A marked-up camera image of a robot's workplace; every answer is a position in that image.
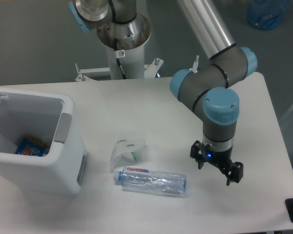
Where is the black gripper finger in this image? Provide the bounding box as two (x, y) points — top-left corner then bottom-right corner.
(225, 162), (244, 186)
(190, 140), (205, 169)

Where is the clear plastic bag trash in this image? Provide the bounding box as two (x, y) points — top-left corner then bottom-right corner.
(109, 139), (146, 172)

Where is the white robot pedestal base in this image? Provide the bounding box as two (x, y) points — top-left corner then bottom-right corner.
(76, 13), (164, 81)

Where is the blue plastic bag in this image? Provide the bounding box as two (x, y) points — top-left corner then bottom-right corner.
(246, 0), (292, 30)

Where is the white plastic trash can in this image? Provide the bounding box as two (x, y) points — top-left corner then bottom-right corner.
(0, 87), (87, 194)

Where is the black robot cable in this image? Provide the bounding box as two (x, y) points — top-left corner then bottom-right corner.
(113, 38), (127, 80)

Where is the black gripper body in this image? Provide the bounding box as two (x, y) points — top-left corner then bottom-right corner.
(201, 144), (233, 174)

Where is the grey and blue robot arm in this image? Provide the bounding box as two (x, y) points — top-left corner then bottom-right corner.
(68, 0), (257, 183)

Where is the blue snack wrapper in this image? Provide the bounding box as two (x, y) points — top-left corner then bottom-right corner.
(15, 136), (50, 157)

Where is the clear plastic water bottle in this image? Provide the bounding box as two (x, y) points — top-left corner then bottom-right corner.
(113, 167), (187, 195)

